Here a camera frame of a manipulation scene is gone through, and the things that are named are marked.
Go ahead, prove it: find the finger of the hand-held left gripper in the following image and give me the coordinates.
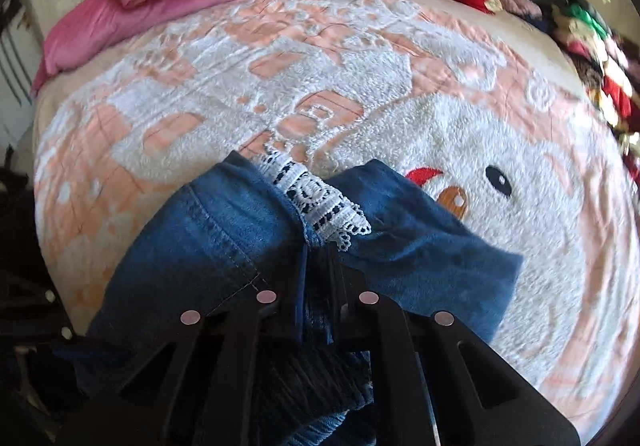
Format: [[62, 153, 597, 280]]
[[0, 273, 78, 347]]

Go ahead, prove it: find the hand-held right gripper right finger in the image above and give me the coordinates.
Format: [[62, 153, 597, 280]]
[[325, 243, 583, 446]]

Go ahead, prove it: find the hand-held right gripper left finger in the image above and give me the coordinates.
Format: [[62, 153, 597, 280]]
[[55, 288, 306, 446]]

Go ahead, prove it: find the blue denim pants lace hem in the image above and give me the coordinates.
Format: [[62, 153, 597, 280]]
[[52, 151, 525, 446]]

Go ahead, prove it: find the dark cloth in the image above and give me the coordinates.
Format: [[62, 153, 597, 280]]
[[0, 161, 61, 287]]

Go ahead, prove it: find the peach and white printed blanket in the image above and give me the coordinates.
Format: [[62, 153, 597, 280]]
[[32, 0, 640, 437]]

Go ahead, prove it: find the pile of colourful clothes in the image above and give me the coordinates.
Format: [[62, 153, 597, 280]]
[[480, 0, 640, 187]]

